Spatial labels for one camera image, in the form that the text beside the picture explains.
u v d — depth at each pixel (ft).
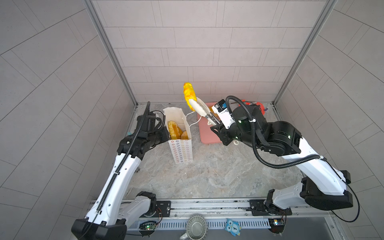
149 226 2.13
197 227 2.18
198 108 1.79
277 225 2.23
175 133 2.78
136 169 1.50
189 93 1.81
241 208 2.37
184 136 2.83
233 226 2.15
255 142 1.25
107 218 1.16
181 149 2.47
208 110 1.83
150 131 1.73
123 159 1.39
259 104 3.45
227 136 1.57
